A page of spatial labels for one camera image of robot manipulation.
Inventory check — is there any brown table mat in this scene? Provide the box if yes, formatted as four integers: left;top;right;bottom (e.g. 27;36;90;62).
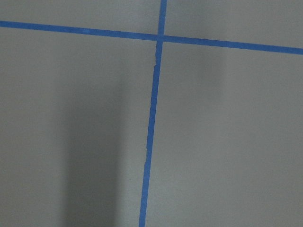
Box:
0;0;303;227

